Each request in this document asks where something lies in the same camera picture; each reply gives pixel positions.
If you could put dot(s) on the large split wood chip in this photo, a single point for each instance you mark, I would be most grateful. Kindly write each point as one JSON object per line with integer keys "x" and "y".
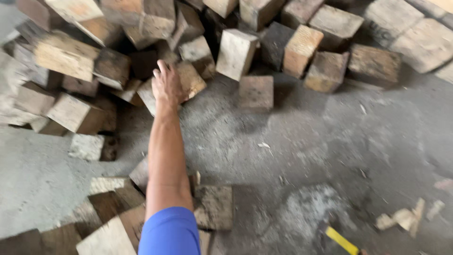
{"x": 401, "y": 218}

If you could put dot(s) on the heap of weathered wood blocks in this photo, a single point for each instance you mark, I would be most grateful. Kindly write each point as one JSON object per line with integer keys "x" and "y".
{"x": 116, "y": 212}
{"x": 233, "y": 46}

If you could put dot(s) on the person's left hand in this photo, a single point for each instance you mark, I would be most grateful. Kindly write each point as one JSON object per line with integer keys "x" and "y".
{"x": 168, "y": 86}

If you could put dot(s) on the light wooden block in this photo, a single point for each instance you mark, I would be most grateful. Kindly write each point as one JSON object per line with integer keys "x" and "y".
{"x": 193, "y": 82}

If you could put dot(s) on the small split wood chip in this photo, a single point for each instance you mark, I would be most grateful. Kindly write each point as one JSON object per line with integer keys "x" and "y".
{"x": 435, "y": 209}

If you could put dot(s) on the tiny white wood sliver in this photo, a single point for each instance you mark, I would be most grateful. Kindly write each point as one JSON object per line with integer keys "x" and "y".
{"x": 264, "y": 145}

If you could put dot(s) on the person's left fingers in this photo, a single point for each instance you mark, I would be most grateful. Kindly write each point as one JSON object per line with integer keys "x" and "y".
{"x": 161, "y": 67}

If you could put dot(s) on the blue shirt sleeve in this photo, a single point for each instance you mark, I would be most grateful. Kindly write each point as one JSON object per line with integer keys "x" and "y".
{"x": 170, "y": 232}

